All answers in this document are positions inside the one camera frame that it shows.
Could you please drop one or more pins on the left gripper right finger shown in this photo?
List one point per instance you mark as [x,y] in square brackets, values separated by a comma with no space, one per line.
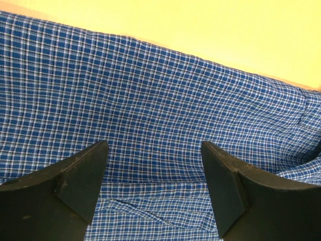
[252,204]

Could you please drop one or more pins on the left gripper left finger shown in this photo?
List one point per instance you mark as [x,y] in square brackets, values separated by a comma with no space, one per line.
[57,202]

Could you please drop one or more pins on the blue plaid long sleeve shirt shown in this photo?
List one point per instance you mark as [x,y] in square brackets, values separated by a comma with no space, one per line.
[64,88]

